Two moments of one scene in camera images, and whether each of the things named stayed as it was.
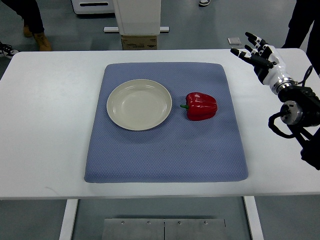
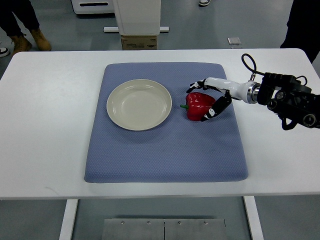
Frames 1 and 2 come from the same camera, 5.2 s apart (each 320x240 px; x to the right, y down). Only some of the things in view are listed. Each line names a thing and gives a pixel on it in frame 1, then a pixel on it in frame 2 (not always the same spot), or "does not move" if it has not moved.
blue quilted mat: (179, 150) does not move
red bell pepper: (200, 106) does not move
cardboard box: (138, 42) does not move
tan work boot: (27, 32) → (21, 43)
